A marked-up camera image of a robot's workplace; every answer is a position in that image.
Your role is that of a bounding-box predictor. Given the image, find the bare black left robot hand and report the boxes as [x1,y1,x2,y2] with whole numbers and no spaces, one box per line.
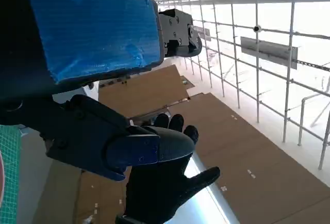
[0,0,202,182]

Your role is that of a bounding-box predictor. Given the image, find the white pipe scaffold frame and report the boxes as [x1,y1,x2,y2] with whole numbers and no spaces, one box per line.
[131,0,330,170]

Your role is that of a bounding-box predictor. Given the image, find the pink bowl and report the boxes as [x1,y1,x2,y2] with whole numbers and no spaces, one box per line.
[0,153,6,201]

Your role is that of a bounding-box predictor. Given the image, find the white cabinet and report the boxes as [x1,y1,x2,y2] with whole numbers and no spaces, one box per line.
[53,81,100,104]

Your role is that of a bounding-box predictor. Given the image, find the green cutting mat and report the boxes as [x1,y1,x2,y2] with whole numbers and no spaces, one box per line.
[0,124,21,224]

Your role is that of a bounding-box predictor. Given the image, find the grey rectangular panel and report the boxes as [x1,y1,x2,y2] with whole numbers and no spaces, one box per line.
[240,36,299,70]

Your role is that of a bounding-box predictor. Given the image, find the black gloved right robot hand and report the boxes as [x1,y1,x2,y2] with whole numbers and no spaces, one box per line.
[123,113,221,224]

